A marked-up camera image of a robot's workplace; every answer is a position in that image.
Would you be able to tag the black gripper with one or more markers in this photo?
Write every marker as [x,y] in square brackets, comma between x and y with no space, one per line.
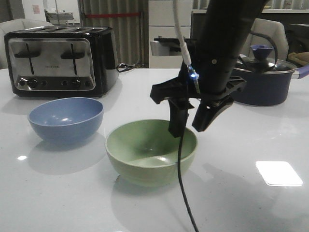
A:
[212,104]

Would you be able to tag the green bowl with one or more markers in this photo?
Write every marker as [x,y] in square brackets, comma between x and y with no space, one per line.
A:
[145,153]

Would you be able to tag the blue bowl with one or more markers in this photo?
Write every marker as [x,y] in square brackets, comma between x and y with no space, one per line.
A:
[67,120]

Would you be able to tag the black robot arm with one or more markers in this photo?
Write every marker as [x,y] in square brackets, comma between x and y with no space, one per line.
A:
[223,33]

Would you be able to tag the dark blue saucepan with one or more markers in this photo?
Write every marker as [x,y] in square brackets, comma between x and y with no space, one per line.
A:
[268,88]

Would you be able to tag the glass lid with blue knob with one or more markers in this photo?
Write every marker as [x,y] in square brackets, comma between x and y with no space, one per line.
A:
[261,63]

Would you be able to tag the white refrigerator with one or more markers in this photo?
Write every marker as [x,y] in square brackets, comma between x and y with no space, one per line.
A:
[161,23]

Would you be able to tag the tan cushion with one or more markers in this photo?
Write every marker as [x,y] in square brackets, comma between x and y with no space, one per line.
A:
[301,59]

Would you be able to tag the red barrier belt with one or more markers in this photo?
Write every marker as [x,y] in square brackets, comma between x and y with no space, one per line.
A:
[117,15]

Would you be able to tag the dark kitchen counter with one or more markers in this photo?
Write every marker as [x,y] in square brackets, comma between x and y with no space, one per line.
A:
[296,25]

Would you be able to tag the black and chrome toaster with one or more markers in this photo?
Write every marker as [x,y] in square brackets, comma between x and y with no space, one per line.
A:
[62,62]

